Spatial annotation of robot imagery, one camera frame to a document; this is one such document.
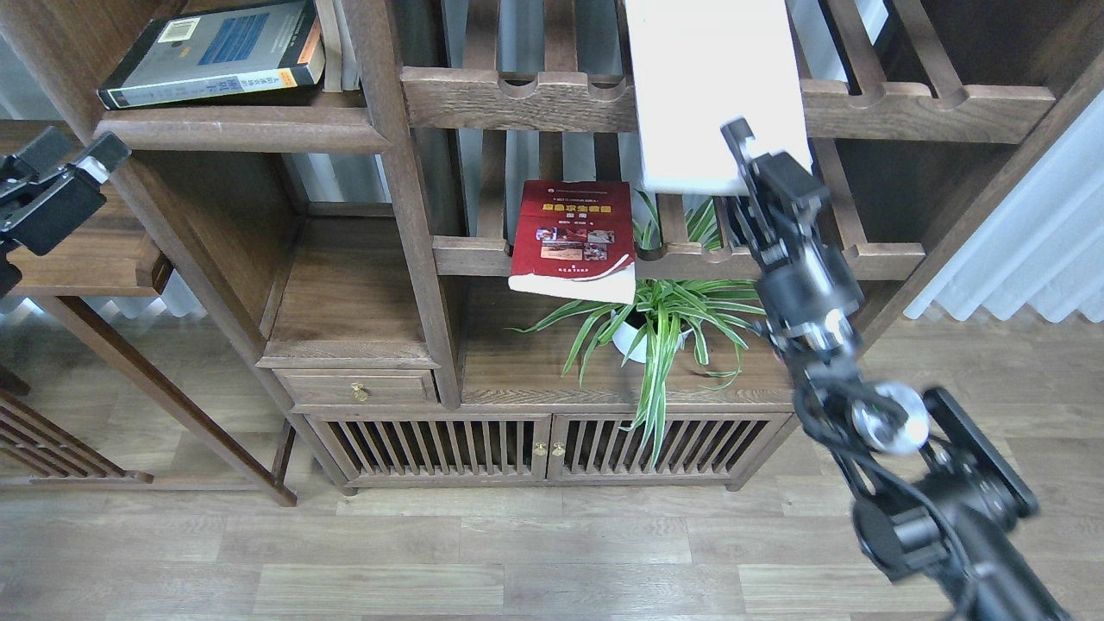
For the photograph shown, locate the white cover book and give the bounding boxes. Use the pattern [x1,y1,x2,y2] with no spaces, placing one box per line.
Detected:
[624,1,813,194]

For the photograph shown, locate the white curtain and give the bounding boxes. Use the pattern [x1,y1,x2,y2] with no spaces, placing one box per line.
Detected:
[904,95,1103,323]

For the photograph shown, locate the white plant pot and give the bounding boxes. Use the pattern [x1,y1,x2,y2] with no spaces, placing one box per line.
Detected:
[607,308,693,365]

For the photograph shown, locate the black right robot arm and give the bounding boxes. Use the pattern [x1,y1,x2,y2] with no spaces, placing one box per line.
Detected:
[720,117,1071,620]

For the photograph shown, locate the large wooden bookshelf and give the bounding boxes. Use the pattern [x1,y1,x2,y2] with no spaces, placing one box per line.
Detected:
[3,1,1101,494]

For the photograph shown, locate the green spider plant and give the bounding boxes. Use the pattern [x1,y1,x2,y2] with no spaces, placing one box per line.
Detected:
[512,185,777,467]

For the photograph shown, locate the green grey cover book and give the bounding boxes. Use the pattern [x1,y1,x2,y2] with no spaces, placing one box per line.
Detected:
[97,1,326,110]

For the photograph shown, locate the beige upright book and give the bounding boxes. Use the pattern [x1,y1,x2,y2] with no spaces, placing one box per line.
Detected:
[314,0,343,93]

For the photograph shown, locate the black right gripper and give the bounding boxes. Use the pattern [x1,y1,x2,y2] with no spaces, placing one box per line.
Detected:
[721,117,863,343]

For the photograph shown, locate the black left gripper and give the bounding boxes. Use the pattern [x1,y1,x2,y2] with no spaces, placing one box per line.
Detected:
[1,127,132,298]

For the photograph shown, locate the red cover book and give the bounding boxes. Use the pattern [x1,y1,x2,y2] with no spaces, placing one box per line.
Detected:
[508,179,636,304]

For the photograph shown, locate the wooden side table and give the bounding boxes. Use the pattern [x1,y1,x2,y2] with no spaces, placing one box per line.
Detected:
[0,122,299,508]

